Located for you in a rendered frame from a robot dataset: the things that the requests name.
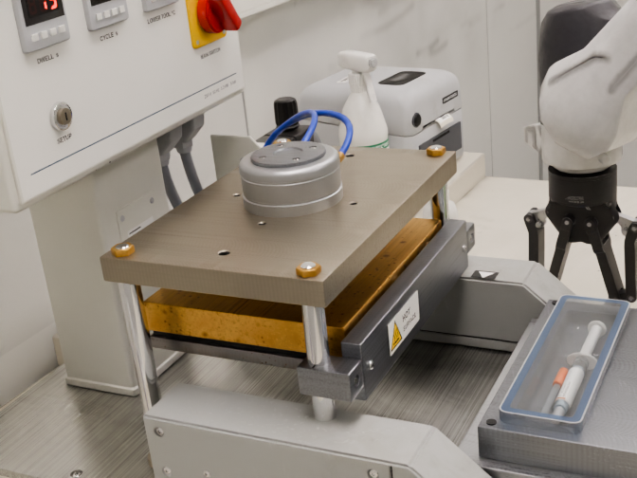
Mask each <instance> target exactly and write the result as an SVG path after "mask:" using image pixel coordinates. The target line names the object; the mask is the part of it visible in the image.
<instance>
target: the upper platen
mask: <svg viewBox="0 0 637 478"><path fill-rule="evenodd" d="M441 228H442V221H441V220H439V219H426V218H412V219H411V220H410V221H409V222H408V223H407V225H406V226H405V227H404V228H402V229H401V230H400V231H399V232H398V233H397V234H396V235H395V236H394V237H393V238H392V239H391V240H390V242H389V243H388V244H387V245H386V246H385V247H384V248H383V249H382V250H381V251H380V252H379V253H378V254H377V255H376V256H375V257H374V258H373V259H372V260H371V261H370V262H369V263H368V264H367V265H366V266H365V267H364V268H363V269H362V270H361V271H360V272H359V273H358V274H357V276H356V277H355V278H354V279H353V280H352V281H351V282H350V283H349V284H348V285H347V286H346V287H345V288H344V289H343V290H342V291H341V292H340V293H339V294H338V295H337V296H336V297H335V298H334V299H333V300H332V301H331V302H330V303H329V305H328V306H327V307H325V315H326V323H327V332H328V341H329V350H330V356H335V357H342V353H341V342H342V340H343V339H344V338H345V337H346V336H347V335H348V334H349V332H350V331H351V330H352V329H353V328H354V327H355V326H356V324H357V323H358V322H359V321H360V320H361V319H362V318H363V316H364V315H365V314H366V313H367V312H368V311H369V310H370V309H371V307H372V306H373V305H374V304H375V303H376V302H377V301H378V299H379V298H380V297H381V296H382V295H383V294H384V293H385V291H386V290H387V289H388V288H389V287H390V286H391V285H392V283H393V282H394V281H395V280H396V279H397V278H398V277H399V275H400V274H401V273H402V272H403V271H404V270H405V269H406V268H407V266H408V265H409V264H410V263H411V262H412V261H413V260H414V258H415V257H416V256H417V255H418V254H419V253H420V252H421V250H422V249H423V248H424V247H425V246H426V245H427V244H428V242H429V241H430V240H431V239H432V238H433V237H434V236H435V234H436V233H437V232H438V231H439V230H440V229H441ZM144 305H145V311H146V316H147V321H148V326H149V330H153V331H154V333H153V334H152V335H151V336H150V337H151V342H152V346H153V348H160V349H166V350H173V351H178V352H185V353H191V354H197V355H203V356H209V357H216V358H221V359H233V360H239V361H245V362H252V363H258V364H264V365H270V366H277V367H282V368H289V369H295V370H297V367H298V366H299V364H300V363H301V362H302V361H303V360H304V359H305V358H306V357H307V355H306V347H305V338H304V331H303V323H302V314H301V307H300V305H299V304H291V303H277V302H270V301H262V300H253V299H246V298H238V297H230V296H223V295H214V294H207V293H199V292H191V291H184V290H176V289H168V288H160V289H159V290H157V292H156V293H154V294H153V295H152V296H150V297H149V298H148V299H146V300H145V301H144Z"/></svg>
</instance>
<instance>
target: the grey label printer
mask: <svg viewBox="0 0 637 478"><path fill-rule="evenodd" d="M351 71H352V70H349V69H344V70H342V71H340V72H338V73H336V74H334V75H332V76H329V77H327V78H325V79H322V80H320V81H318V82H316V83H312V84H311V85H309V86H307V87H306V88H305V89H303V90H302V92H301V93H300V96H299V112H301V111H303V110H307V109H311V110H331V111H335V112H338V113H342V109H343V106H344V104H345V102H346V100H348V98H349V96H350V94H351V91H350V85H349V80H348V73H349V72H351ZM370 74H371V78H372V81H373V88H374V92H375V95H376V98H377V102H378V104H379V106H380V108H381V111H382V114H383V116H384V119H385V122H386V124H387V127H388V137H389V147H390V148H392V149H412V150H426V149H427V148H428V147H429V146H432V145H441V146H444V147H446V151H455V152H456V159H458V158H459V157H460V156H462V155H463V152H464V139H463V114H462V100H461V90H460V84H459V80H458V78H457V77H456V76H455V75H454V74H453V73H451V72H449V71H445V70H442V69H431V68H412V67H393V66H378V67H377V69H376V70H375V71H373V72H370ZM339 124H340V120H339V119H335V118H331V117H318V124H317V127H316V130H315V131H316V132H317V133H318V135H319V137H320V139H321V141H322V144H326V145H329V146H340V145H339V138H338V129H339Z"/></svg>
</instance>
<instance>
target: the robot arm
mask: <svg viewBox="0 0 637 478"><path fill-rule="evenodd" d="M538 83H539V87H540V98H539V109H540V122H538V123H534V124H531V125H528V126H525V127H524V136H523V138H524V142H525V143H526V144H528V145H529V146H531V147H532V148H534V149H535V150H536V151H538V152H539V153H541V155H542V160H543V161H544V162H545V164H548V165H549V167H548V180H549V203H548V205H547V206H546V208H543V209H538V208H532V209H530V210H529V211H528V212H527V213H526V214H525V215H524V217H523V220H524V223H525V225H526V228H527V230H528V233H529V261H535V262H537V263H540V264H541V265H542V266H544V262H545V228H544V226H545V224H546V223H547V217H548V218H549V220H550V221H551V223H552V224H553V225H554V227H555V228H556V230H557V231H558V232H559V234H558V237H557V240H556V244H555V253H554V257H553V260H552V263H551V266H550V270H549V271H550V272H551V273H552V274H553V275H554V276H555V277H556V278H557V279H558V280H559V281H560V280H561V277H562V274H563V270H564V267H565V264H566V261H567V258H568V254H569V251H570V247H571V244H572V243H577V242H582V243H585V244H589V245H591V247H592V251H593V253H595V255H596V258H597V261H598V264H599V267H600V270H601V273H602V276H603V280H604V283H605V286H606V289H607V292H608V295H609V297H608V299H614V300H623V301H628V302H630V303H635V302H636V300H637V216H636V217H635V218H633V217H631V216H628V215H625V214H623V213H622V212H621V209H620V207H619V206H618V203H617V165H616V163H617V162H618V161H620V160H621V159H622V157H623V145H625V144H627V143H629V142H632V141H633V140H635V139H637V0H628V1H627V2H626V3H625V5H624V6H623V7H622V8H621V6H620V5H619V4H618V3H617V1H616V0H574V1H571V2H567V3H563V4H560V5H557V6H555V7H554V8H552V9H550V10H548V11H547V13H546V15H545V16H544V18H543V20H542V22H541V26H540V37H539V48H538ZM616 223H617V224H619V225H620V227H621V232H622V234H623V235H624V236H626V238H625V242H624V253H625V281H626V288H624V285H623V282H622V279H621V275H620V272H619V269H618V266H617V263H616V260H615V256H614V253H613V250H612V247H611V239H610V230H611V229H612V228H613V227H614V226H615V225H616Z"/></svg>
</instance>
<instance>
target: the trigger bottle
mask: <svg viewBox="0 0 637 478"><path fill-rule="evenodd" d="M337 59H338V65H339V66H341V67H342V68H345V69H349V70H352V71H351V72H349V73H348V80H349V85H350V91H351V94H350V96H349V98H348V100H346V102H345V104H344V106H343V109H342V113H341V114H343V115H345V116H346V117H347V118H348V119H349V120H350V121H351V123H352V125H353V128H354V133H353V139H352V142H351V144H350V147H370V148H390V147H389V137H388V127H387V124H386V122H385V119H384V116H383V114H382V111H381V108H380V106H379V104H378V102H377V98H376V95H375V92H374V88H373V81H372V78H371V74H370V72H373V71H375V70H376V69H377V59H376V56H375V55H374V54H372V53H367V52H362V51H356V50H350V49H348V50H343V51H340V52H339V53H338V54H337ZM345 137H346V126H345V124H344V123H343V122H342V121H340V124H339V129H338V138H339V145H340V146H342V144H343V142H344V139H345Z"/></svg>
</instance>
